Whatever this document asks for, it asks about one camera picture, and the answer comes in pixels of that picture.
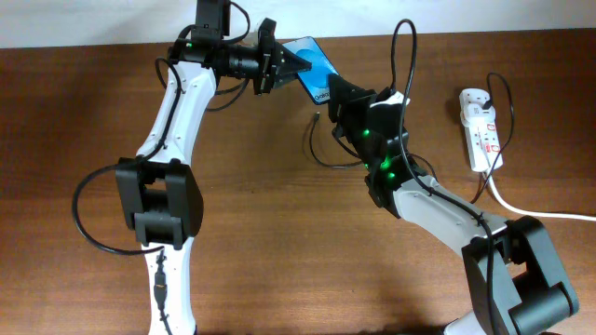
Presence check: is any blue screen smartphone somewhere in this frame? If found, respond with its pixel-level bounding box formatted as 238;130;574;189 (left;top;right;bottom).
283;36;338;105

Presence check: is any black charging cable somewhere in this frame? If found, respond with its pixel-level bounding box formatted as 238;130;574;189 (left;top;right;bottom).
307;72;516;206

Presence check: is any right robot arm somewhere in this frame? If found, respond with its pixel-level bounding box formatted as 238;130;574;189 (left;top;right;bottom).
329;74;579;335

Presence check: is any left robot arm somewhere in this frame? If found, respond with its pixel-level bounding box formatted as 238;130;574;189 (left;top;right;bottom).
115;1;311;334

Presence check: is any white charger adapter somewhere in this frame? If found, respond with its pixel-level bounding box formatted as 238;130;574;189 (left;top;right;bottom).
460;103;495;127

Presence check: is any white power strip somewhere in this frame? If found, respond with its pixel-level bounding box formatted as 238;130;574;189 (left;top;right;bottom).
459;88;503;173

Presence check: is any white power strip cord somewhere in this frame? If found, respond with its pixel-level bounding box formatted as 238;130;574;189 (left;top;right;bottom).
483;170;596;222

